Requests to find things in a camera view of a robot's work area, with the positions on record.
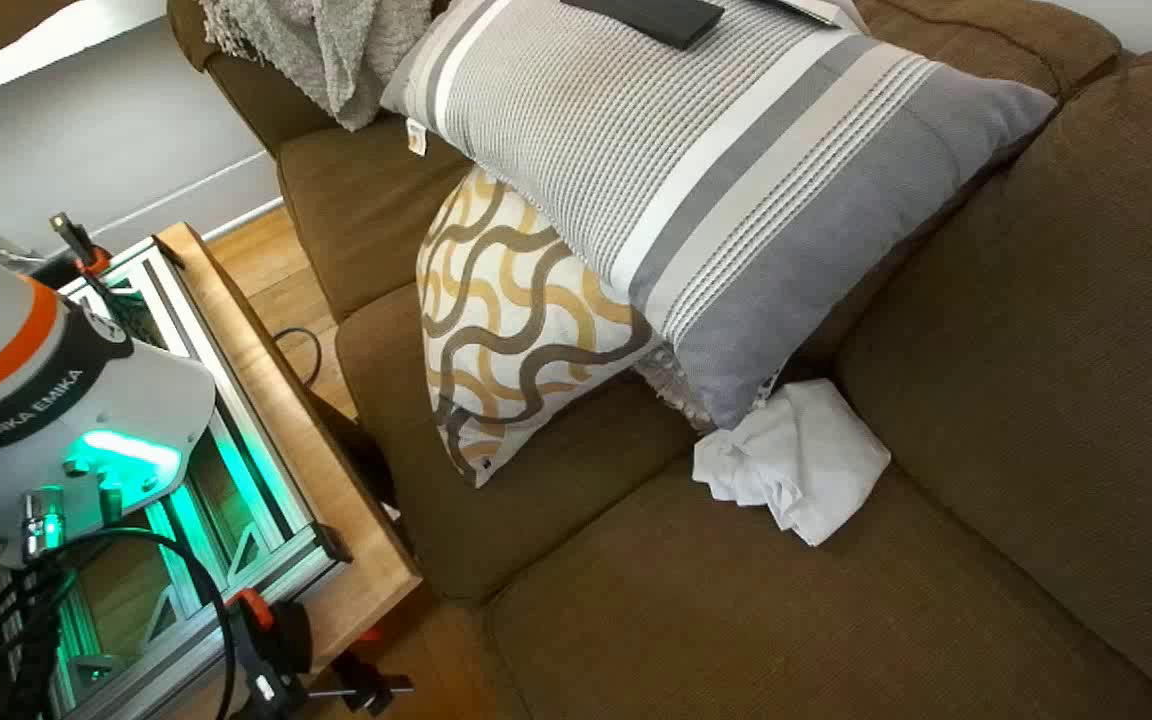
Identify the white cloth towel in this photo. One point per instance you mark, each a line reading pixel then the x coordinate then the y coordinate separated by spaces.
pixel 803 461

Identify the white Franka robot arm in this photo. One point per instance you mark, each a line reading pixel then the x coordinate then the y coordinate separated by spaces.
pixel 18 402

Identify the black remote control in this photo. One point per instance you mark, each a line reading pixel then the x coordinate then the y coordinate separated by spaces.
pixel 651 12

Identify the wavy patterned beige pillow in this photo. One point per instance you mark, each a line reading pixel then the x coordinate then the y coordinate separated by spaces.
pixel 508 334

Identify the grey striped pillow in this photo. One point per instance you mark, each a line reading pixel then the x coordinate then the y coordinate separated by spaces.
pixel 739 175

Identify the white pillow tag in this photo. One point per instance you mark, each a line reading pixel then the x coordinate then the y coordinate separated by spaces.
pixel 416 138

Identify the large orange black clamp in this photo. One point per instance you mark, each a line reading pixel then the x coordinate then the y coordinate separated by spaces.
pixel 276 642

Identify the grey knitted blanket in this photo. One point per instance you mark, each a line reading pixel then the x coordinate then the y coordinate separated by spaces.
pixel 311 42

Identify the brown fabric sofa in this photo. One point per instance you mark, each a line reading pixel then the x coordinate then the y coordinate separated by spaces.
pixel 1001 532

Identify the small orange black clamp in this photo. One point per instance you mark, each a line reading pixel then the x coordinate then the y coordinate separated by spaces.
pixel 80 251

